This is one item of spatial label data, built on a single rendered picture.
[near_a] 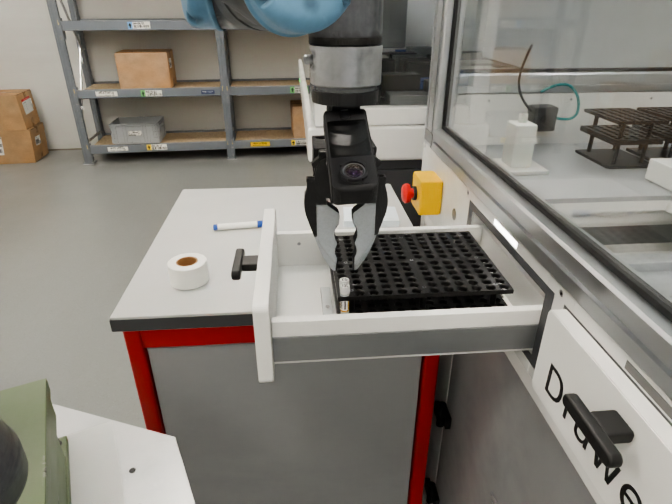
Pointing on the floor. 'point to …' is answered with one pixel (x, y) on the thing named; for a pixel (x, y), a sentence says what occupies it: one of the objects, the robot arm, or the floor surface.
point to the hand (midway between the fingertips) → (345, 262)
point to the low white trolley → (367, 417)
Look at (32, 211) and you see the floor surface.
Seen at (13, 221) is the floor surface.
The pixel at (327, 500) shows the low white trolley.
